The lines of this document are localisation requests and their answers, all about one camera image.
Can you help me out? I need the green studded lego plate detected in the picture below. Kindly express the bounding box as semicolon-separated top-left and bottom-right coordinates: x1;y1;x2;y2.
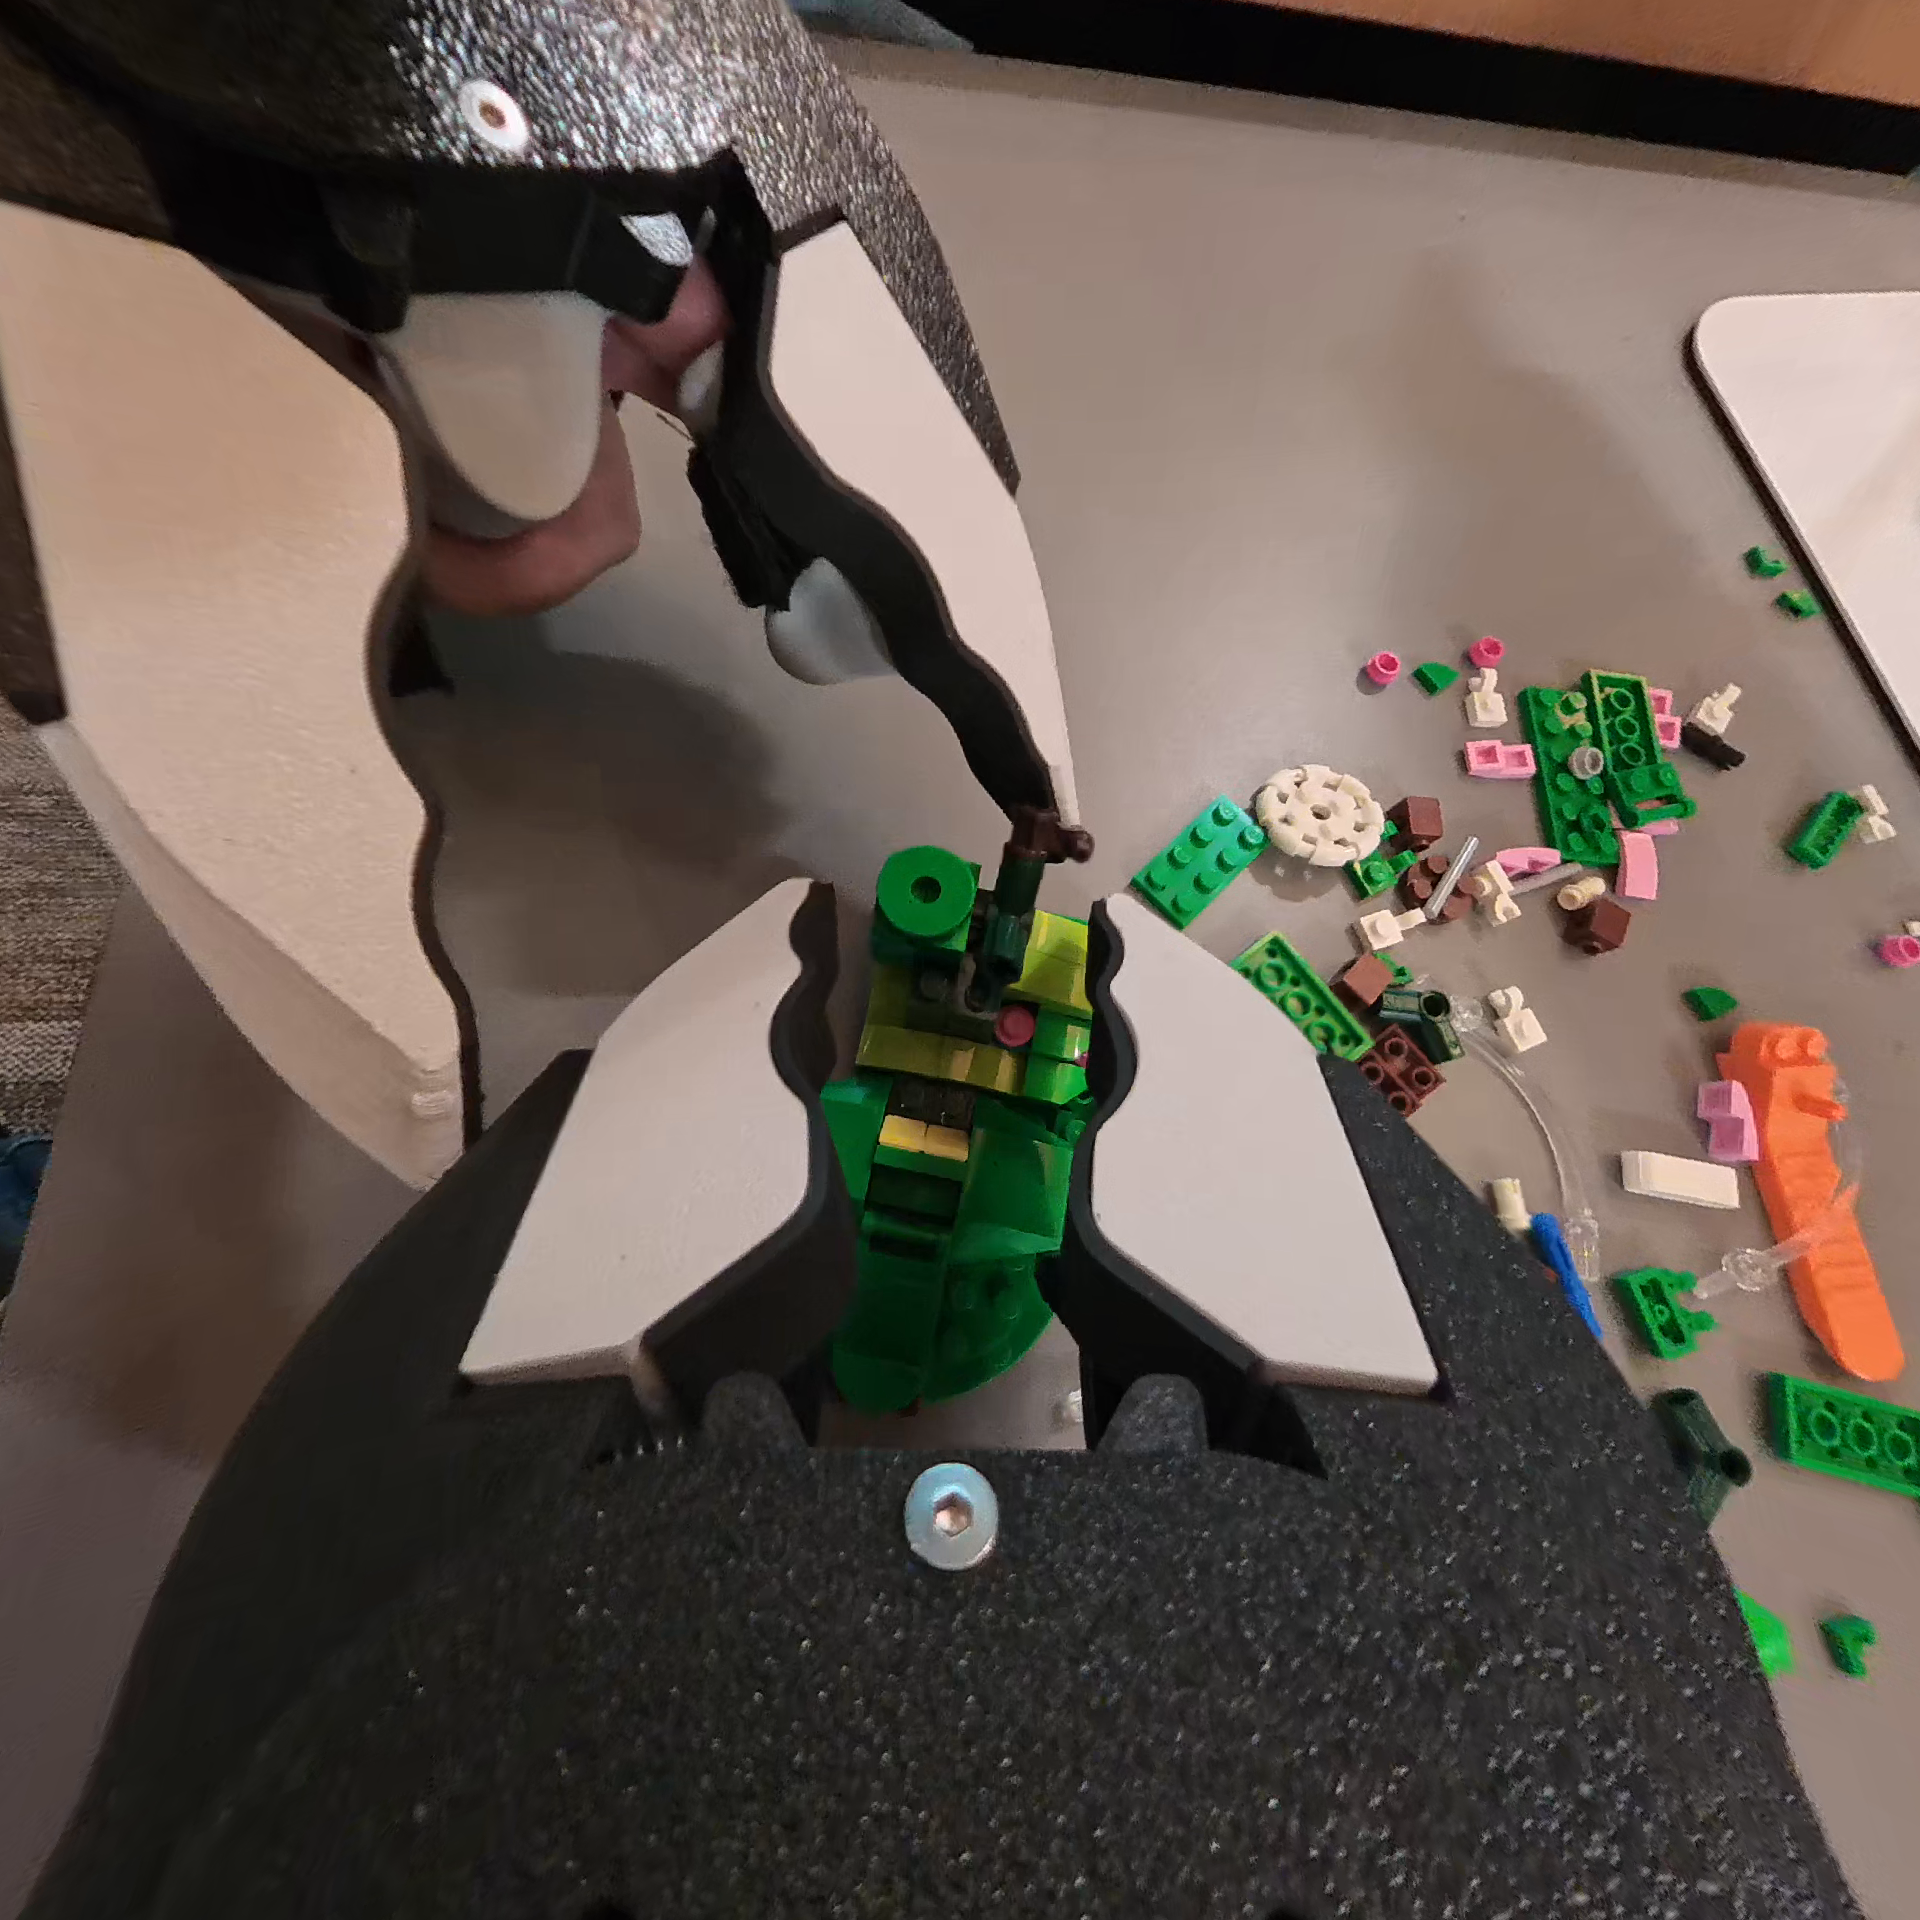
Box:
1126;797;1271;924

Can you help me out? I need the green lego plate with holes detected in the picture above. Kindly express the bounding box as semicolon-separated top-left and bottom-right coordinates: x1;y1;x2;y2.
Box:
1230;930;1375;1064
1762;1372;1920;1501

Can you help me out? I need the dark lego stalk piece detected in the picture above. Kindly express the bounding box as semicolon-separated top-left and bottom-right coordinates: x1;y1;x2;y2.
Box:
966;802;1097;1014

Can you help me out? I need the white round lego plate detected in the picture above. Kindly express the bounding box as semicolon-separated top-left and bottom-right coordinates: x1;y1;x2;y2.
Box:
1252;764;1382;866

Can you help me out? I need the orange lego piece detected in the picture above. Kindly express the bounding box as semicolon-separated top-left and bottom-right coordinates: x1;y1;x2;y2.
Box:
1714;1023;1913;1383

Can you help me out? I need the teal chair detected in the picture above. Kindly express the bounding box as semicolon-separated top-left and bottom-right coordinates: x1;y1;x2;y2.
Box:
817;0;977;48

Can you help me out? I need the white rounded board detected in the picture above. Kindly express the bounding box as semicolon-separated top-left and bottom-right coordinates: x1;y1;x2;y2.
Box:
1692;292;1920;752

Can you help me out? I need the clear curved lego piece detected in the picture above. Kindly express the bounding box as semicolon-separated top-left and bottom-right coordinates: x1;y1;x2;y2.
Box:
1459;1031;1604;1255

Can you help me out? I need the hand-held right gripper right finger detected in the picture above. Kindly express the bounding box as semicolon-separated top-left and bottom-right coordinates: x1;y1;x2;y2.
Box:
1042;896;1454;1448

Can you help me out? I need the white lego tile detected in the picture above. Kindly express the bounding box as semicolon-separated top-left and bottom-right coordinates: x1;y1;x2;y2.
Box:
1620;1149;1742;1212

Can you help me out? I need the brown square lego brick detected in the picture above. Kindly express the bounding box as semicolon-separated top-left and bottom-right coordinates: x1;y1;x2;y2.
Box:
1357;1023;1452;1120

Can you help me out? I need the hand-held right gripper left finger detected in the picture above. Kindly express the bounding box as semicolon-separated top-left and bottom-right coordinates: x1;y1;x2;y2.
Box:
458;877;863;1445

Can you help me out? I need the green lego clip plate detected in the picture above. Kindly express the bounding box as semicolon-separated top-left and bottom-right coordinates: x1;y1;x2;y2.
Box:
1611;1267;1718;1359

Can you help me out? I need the green lego model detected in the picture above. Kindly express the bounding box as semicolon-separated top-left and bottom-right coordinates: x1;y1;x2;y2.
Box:
817;844;1099;1414

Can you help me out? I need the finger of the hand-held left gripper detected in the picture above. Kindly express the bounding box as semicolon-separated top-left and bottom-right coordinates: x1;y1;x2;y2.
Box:
0;199;485;1190
756;216;1081;832

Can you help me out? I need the person's leg in jeans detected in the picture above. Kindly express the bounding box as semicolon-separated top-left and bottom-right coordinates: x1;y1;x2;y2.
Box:
0;1127;50;1277

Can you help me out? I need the person's left hand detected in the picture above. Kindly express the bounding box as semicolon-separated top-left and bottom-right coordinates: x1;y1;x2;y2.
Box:
422;256;741;619

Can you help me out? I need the large green lego plate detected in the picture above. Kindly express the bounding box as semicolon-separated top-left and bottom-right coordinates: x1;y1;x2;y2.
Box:
1517;682;1634;869

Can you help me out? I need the blue lego piece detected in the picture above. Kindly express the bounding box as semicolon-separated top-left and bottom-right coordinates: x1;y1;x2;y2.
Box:
1530;1212;1604;1339

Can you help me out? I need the long green lego frame plate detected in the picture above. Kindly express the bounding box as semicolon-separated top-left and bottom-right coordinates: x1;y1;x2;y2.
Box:
1586;667;1701;824

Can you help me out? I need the clear lego stick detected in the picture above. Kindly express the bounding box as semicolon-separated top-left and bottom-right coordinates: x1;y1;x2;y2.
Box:
1695;1199;1865;1301

